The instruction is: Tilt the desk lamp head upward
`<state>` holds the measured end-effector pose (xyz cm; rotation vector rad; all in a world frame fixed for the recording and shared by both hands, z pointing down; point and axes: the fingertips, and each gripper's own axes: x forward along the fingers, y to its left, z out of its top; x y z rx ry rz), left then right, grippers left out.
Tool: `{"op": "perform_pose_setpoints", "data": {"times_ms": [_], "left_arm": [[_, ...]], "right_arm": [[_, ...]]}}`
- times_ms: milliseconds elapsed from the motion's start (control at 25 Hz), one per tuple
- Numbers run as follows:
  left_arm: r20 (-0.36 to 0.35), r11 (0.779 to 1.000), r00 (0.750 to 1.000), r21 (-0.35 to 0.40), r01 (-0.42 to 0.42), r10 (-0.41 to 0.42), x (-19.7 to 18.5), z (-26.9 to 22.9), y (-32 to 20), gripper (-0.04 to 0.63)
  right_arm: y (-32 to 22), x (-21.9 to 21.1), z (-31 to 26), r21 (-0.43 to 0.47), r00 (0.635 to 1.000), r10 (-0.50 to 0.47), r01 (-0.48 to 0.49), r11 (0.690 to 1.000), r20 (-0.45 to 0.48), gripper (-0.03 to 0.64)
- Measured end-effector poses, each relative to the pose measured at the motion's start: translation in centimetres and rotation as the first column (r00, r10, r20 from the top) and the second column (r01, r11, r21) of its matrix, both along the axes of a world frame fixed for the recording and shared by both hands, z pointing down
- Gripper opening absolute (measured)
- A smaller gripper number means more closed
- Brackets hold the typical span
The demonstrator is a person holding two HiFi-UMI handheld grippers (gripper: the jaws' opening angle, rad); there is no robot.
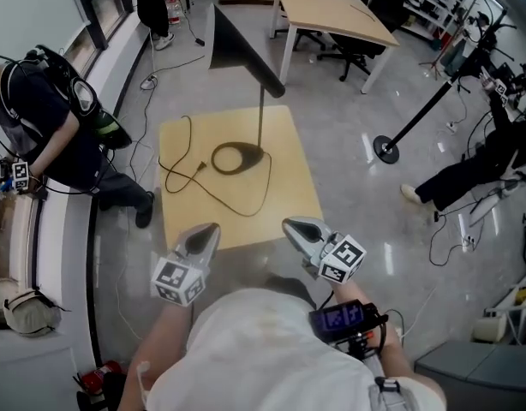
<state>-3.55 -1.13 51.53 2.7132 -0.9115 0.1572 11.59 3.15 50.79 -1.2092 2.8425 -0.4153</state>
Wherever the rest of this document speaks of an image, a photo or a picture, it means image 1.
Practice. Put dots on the black office chair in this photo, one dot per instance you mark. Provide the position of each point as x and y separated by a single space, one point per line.
353 51
308 37

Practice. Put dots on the wooden desk with white legs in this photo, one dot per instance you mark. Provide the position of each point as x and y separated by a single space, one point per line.
331 11

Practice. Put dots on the white power strip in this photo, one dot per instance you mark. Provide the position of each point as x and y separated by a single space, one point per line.
469 242
148 82

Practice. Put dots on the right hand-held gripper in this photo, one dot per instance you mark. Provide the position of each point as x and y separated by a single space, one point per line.
342 259

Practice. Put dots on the dark framed window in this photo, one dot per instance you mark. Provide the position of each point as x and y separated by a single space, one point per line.
31 7

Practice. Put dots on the black desk lamp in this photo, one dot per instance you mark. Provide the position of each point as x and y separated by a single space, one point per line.
228 45

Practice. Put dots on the grey sofa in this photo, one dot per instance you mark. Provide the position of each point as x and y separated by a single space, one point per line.
481 379

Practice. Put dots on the low white shelf unit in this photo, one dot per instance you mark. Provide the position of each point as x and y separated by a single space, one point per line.
515 306

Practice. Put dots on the clear water bottle red label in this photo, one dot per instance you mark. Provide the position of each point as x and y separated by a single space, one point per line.
174 11

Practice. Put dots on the person's left forearm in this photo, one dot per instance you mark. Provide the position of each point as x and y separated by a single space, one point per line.
160 341

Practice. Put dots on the white shelving rack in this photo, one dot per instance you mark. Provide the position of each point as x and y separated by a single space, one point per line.
426 2

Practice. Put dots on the low wooden side table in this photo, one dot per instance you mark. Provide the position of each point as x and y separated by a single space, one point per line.
288 186

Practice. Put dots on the wooden tripod coat stand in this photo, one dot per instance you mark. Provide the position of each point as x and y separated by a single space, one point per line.
436 60

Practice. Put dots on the black pole stand round base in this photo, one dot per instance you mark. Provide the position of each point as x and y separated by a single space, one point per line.
386 148

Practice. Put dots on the red fire extinguisher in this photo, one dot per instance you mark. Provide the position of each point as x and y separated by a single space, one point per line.
98 377

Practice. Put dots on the white grey open backpack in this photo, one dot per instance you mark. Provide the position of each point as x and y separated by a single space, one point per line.
485 208

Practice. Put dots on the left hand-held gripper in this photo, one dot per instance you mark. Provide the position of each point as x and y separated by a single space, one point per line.
177 281

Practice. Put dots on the person's right forearm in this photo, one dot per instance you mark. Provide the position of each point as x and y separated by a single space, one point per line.
353 291

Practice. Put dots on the person's white shirt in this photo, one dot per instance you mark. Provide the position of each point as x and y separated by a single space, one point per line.
267 358

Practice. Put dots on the beige cloth bag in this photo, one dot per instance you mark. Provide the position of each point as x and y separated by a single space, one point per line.
31 315

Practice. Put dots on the black backpack with grey trim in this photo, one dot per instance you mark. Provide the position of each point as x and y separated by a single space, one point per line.
100 122

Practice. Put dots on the black chest-mounted screen device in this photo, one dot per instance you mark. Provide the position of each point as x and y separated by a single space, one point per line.
340 319

